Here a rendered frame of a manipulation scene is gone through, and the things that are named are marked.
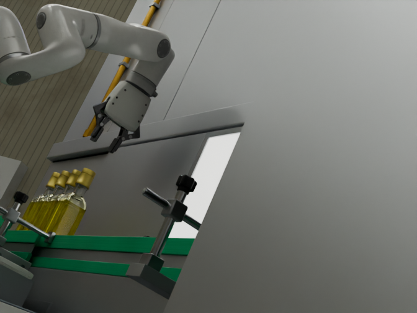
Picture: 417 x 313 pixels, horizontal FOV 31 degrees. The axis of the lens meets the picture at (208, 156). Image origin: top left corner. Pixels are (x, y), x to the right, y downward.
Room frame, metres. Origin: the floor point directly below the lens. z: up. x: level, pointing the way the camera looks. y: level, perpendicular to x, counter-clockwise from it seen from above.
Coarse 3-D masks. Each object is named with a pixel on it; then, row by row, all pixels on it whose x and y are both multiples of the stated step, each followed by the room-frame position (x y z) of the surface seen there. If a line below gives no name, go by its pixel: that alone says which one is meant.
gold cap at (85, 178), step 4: (84, 168) 1.75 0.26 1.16; (84, 172) 1.74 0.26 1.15; (88, 172) 1.74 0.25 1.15; (92, 172) 1.74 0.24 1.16; (80, 176) 1.75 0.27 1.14; (84, 176) 1.74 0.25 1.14; (88, 176) 1.74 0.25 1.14; (92, 176) 1.75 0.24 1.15; (80, 180) 1.74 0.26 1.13; (84, 180) 1.74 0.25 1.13; (88, 180) 1.74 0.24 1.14; (92, 180) 1.76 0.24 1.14; (84, 184) 1.74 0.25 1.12; (88, 184) 1.75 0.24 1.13; (88, 188) 1.75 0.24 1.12
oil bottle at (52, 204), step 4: (56, 196) 1.79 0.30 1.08; (60, 196) 1.78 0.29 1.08; (52, 200) 1.80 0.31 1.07; (56, 200) 1.78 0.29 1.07; (48, 204) 1.80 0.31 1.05; (52, 204) 1.79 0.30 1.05; (56, 204) 1.77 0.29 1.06; (48, 208) 1.79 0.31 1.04; (52, 208) 1.78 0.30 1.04; (44, 212) 1.81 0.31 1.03; (48, 212) 1.78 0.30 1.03; (52, 212) 1.77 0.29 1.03; (44, 216) 1.80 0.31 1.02; (48, 216) 1.78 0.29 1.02; (40, 220) 1.80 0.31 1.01; (44, 220) 1.78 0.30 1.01; (40, 224) 1.79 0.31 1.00; (44, 224) 1.78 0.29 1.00; (40, 228) 1.78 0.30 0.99; (44, 228) 1.77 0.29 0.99
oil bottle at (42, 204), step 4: (44, 196) 1.85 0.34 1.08; (48, 196) 1.83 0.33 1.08; (52, 196) 1.83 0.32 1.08; (40, 200) 1.86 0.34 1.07; (44, 200) 1.83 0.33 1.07; (48, 200) 1.82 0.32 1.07; (40, 204) 1.84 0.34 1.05; (44, 204) 1.82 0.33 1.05; (36, 208) 1.86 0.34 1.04; (40, 208) 1.83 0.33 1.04; (44, 208) 1.82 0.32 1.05; (36, 212) 1.84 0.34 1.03; (40, 212) 1.82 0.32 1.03; (32, 216) 1.85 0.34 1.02; (36, 216) 1.83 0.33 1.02; (40, 216) 1.82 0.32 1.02; (32, 220) 1.84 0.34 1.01; (36, 220) 1.82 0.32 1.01; (32, 224) 1.83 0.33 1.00; (36, 224) 1.82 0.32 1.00
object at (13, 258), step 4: (0, 248) 1.60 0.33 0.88; (0, 252) 1.61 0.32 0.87; (4, 252) 1.61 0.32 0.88; (8, 252) 1.61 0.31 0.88; (4, 256) 1.61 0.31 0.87; (8, 256) 1.62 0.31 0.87; (12, 256) 1.62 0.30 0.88; (16, 256) 1.62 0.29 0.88; (12, 260) 1.62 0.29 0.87; (16, 260) 1.63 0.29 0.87; (20, 260) 1.63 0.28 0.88; (24, 260) 1.63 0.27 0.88; (16, 264) 1.63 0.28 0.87; (20, 264) 1.63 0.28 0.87; (24, 264) 1.64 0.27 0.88; (28, 264) 1.64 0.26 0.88; (24, 268) 1.64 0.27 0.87; (28, 268) 1.64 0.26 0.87
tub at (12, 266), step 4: (0, 256) 1.41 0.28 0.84; (0, 260) 1.41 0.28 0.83; (4, 260) 1.41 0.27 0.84; (8, 260) 1.42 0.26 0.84; (4, 264) 1.43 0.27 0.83; (8, 264) 1.42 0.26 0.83; (12, 264) 1.42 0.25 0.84; (12, 268) 1.43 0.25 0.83; (16, 268) 1.43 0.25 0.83; (20, 268) 1.43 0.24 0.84; (16, 272) 1.44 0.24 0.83; (20, 272) 1.44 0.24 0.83; (24, 272) 1.44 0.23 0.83; (28, 272) 1.44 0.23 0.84; (28, 276) 1.49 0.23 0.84; (32, 276) 1.46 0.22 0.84
